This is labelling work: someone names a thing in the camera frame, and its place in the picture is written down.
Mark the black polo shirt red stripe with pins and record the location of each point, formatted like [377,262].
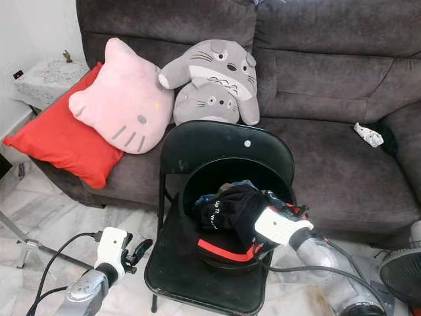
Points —
[237,214]

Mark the black round laundry basket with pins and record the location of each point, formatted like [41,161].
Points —
[230,262]

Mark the black folding chair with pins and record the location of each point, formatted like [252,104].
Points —
[223,141]

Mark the small white toy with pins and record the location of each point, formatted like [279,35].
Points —
[368,135]

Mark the silver metal clothes rack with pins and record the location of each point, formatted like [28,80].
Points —
[16,230]

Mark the black floor fan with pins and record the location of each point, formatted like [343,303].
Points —
[401,270]

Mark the dark grey fabric sofa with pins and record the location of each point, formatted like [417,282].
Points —
[322,85]

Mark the red square pillow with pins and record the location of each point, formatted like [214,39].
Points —
[59,145]

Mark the small grey Totoro plush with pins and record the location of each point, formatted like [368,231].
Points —
[204,104]

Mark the pink cat face pillow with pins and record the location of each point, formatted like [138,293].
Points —
[125,99]

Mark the large grey Totoro plush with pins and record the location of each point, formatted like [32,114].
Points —
[217,62]

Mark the side table white lace cloth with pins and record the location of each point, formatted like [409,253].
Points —
[46,82]

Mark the small brown figurine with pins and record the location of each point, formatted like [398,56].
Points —
[67,56]

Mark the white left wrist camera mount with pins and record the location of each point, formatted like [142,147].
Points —
[113,250]

